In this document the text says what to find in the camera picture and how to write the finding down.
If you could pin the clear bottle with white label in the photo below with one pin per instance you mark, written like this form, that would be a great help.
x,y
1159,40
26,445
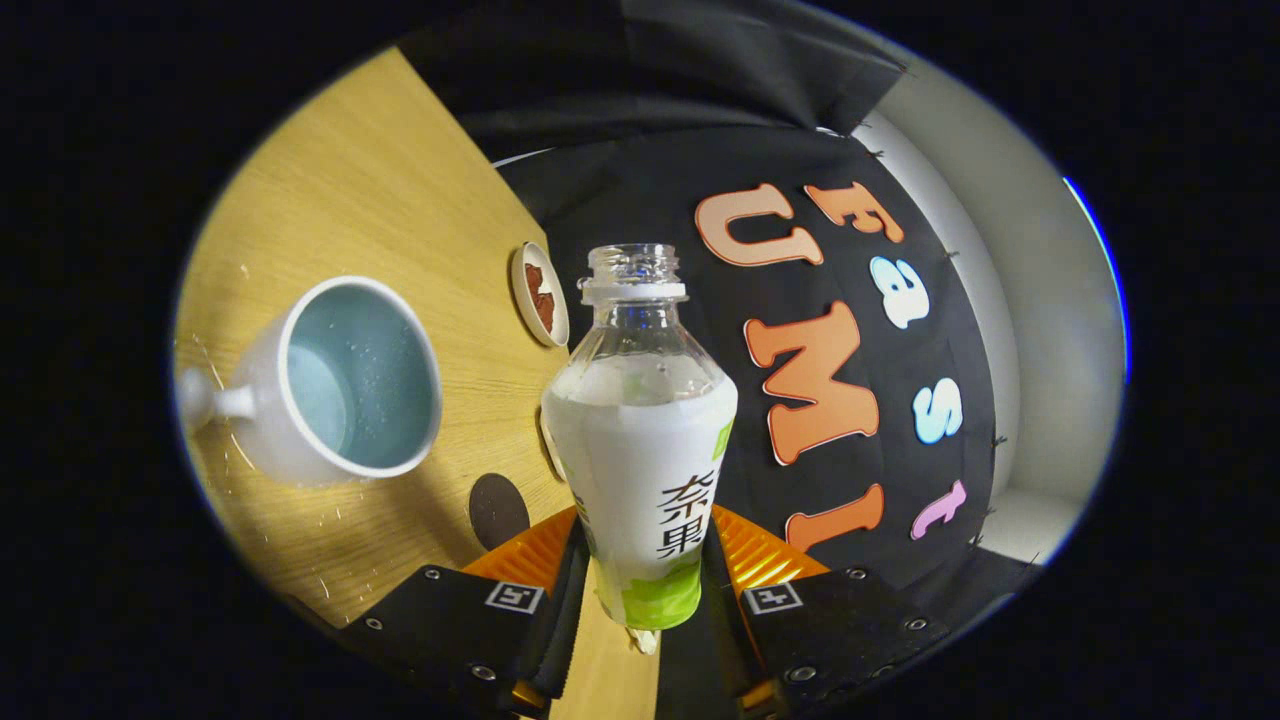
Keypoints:
x,y
640,450

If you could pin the dark brown round coaster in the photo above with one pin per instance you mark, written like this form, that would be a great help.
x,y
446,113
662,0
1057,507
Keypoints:
x,y
498,512

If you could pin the wooden table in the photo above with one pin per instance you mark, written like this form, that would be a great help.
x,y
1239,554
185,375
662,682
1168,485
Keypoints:
x,y
380,200

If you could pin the black backdrop cloth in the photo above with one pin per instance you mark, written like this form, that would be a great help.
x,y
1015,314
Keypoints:
x,y
640,190

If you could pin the white divided dish with beans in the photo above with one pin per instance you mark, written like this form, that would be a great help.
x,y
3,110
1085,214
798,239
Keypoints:
x,y
540,296

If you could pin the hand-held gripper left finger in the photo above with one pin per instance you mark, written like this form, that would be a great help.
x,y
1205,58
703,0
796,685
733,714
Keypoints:
x,y
562,625

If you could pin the white cup with blue inside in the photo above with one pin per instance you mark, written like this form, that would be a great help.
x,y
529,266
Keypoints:
x,y
265,400

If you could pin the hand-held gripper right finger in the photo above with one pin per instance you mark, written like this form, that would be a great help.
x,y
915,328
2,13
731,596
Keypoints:
x,y
727,625

